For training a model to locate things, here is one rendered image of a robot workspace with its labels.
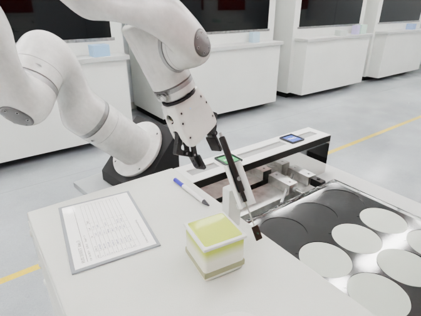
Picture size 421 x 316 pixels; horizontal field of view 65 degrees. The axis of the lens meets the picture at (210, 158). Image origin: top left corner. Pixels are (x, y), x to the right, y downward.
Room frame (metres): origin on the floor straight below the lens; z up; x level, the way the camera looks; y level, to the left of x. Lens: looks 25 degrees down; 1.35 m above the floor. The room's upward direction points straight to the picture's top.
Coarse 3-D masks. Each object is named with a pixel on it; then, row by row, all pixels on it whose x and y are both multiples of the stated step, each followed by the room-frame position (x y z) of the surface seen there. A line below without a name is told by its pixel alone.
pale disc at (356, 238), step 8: (344, 224) 0.61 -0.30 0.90; (352, 224) 0.61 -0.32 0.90; (336, 232) 0.58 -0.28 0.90; (344, 232) 0.58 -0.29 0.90; (352, 232) 0.58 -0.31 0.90; (360, 232) 0.58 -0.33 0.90; (368, 232) 0.58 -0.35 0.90; (336, 240) 0.56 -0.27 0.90; (344, 240) 0.56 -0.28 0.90; (352, 240) 0.56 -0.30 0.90; (360, 240) 0.56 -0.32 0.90; (368, 240) 0.56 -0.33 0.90; (376, 240) 0.56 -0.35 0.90; (352, 248) 0.53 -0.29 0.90; (360, 248) 0.53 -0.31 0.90; (368, 248) 0.53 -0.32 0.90; (376, 248) 0.53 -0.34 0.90
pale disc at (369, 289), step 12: (360, 276) 0.45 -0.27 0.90; (372, 276) 0.45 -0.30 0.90; (348, 288) 0.43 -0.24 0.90; (360, 288) 0.43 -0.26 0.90; (372, 288) 0.43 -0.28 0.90; (384, 288) 0.43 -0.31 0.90; (396, 288) 0.43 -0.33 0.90; (360, 300) 0.40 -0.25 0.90; (372, 300) 0.40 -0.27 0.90; (384, 300) 0.40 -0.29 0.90; (396, 300) 0.40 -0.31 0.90; (408, 300) 0.40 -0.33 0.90; (372, 312) 0.38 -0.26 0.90; (384, 312) 0.38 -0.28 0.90; (396, 312) 0.38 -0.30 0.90; (408, 312) 0.38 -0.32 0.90
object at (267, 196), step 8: (288, 176) 0.88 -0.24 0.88; (264, 184) 0.83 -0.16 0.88; (304, 184) 0.83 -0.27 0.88; (256, 192) 0.78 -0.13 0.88; (264, 192) 0.78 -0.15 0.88; (272, 192) 0.78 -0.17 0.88; (280, 192) 0.78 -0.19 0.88; (296, 192) 0.79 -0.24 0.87; (256, 200) 0.74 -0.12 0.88; (264, 200) 0.74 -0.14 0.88; (272, 200) 0.74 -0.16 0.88; (280, 200) 0.75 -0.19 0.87; (256, 208) 0.70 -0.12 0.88; (264, 208) 0.72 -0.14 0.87; (240, 216) 0.67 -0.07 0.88; (248, 216) 0.68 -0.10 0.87
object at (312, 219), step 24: (336, 192) 0.75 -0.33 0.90; (264, 216) 0.64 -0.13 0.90; (288, 216) 0.64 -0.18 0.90; (312, 216) 0.64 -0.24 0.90; (336, 216) 0.64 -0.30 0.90; (408, 216) 0.64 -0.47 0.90; (288, 240) 0.56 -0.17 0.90; (312, 240) 0.55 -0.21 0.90; (384, 240) 0.55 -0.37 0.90; (360, 264) 0.48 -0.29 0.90; (408, 288) 0.42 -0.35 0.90
